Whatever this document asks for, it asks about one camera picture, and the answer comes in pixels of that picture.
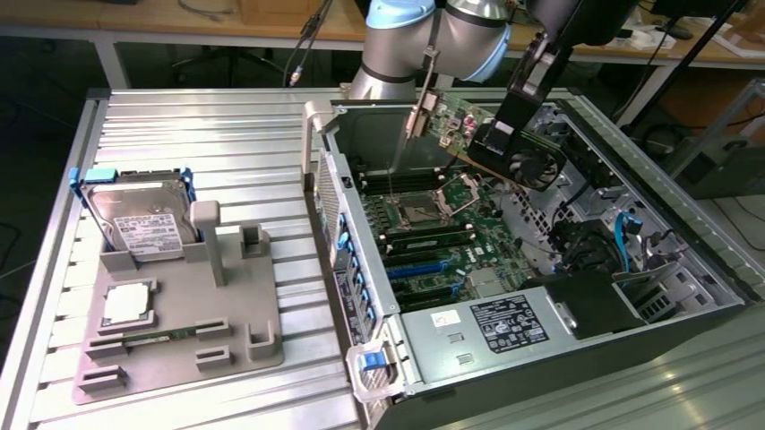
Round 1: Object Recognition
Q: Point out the open black PC case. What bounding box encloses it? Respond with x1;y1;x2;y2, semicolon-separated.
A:
301;88;763;430

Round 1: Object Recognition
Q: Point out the silver chipset heatsink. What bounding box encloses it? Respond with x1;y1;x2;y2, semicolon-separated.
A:
467;270;510;297

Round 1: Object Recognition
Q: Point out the dangling cable with plug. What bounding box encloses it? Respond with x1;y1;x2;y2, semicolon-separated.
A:
285;0;336;89

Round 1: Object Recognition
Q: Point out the black monitor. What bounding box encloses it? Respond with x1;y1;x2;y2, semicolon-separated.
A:
647;0;751;40

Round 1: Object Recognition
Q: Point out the white and black desk object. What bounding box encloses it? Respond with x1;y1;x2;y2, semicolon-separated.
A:
618;26;677;51

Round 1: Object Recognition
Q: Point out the black expansion slot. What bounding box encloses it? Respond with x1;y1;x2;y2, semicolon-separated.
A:
394;286;456;308

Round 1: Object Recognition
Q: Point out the blue wire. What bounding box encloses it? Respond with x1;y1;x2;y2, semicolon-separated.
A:
611;209;642;275

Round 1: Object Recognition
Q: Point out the CPU socket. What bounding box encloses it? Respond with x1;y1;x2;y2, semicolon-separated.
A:
394;190;448;230

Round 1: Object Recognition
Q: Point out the gray parts rack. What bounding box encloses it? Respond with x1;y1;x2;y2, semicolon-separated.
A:
70;200;289;408

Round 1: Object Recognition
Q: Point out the graphics card with black fan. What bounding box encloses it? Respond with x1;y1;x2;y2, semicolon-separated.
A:
391;53;568;194

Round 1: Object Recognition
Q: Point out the silver CPU chip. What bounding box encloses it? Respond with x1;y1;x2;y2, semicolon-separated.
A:
101;284;155;324

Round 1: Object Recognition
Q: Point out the black installed RAM stick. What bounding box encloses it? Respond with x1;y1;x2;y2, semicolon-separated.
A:
384;230;474;253

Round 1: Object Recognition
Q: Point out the silver disk bay cage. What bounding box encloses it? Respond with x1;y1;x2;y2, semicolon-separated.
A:
504;114;604;270

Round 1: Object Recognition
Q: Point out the hard disk in blue carrier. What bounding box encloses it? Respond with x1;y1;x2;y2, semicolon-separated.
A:
65;166;201;265

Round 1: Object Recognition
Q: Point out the green motherboard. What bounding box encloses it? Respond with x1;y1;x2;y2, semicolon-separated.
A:
356;168;542;315

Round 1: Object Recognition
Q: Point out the blue expansion slot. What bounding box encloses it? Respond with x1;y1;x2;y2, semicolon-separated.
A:
386;261;448;280

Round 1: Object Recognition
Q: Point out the black tripod pole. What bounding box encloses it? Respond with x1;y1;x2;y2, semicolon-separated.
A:
614;0;751;125

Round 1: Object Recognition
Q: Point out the metal socket cover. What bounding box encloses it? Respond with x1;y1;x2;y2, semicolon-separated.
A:
432;172;490;215

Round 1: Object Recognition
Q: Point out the gray disk bay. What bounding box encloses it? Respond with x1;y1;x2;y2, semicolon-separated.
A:
611;262;718;324

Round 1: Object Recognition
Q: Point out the black office chair base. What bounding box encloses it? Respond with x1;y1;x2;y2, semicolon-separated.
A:
171;44;291;87

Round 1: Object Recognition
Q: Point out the black plastic shroud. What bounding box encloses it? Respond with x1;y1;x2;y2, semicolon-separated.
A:
516;272;650;341

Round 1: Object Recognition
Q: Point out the green RAM stick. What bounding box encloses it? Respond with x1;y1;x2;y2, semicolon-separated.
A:
121;325;200;347

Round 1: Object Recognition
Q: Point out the black power wire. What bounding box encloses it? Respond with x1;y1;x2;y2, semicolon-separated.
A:
546;218;626;275

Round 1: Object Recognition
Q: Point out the silver power supply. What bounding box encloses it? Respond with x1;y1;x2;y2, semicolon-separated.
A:
398;286;579;396

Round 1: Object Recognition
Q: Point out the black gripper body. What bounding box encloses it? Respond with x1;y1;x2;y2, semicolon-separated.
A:
527;0;638;51

